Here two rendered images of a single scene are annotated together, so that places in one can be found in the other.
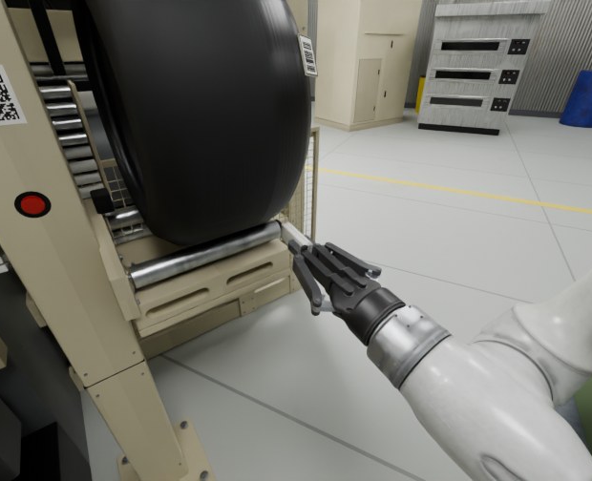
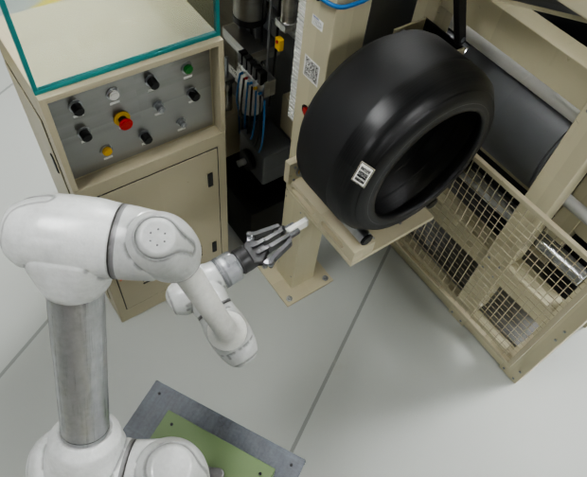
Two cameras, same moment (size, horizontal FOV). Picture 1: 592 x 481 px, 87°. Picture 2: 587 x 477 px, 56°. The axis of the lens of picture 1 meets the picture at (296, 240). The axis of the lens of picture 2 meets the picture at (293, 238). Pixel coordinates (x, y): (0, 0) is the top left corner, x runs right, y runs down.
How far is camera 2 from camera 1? 1.41 m
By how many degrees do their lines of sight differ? 61
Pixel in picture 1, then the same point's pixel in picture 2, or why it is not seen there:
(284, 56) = (343, 162)
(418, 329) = (222, 260)
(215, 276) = (318, 211)
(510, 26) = not seen: outside the picture
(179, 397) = (348, 270)
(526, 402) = not seen: hidden behind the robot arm
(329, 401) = (351, 398)
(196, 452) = (304, 291)
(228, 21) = (333, 129)
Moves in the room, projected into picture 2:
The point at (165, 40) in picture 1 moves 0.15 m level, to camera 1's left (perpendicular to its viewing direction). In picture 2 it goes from (310, 115) to (310, 78)
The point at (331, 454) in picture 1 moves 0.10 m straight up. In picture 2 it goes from (304, 394) to (306, 385)
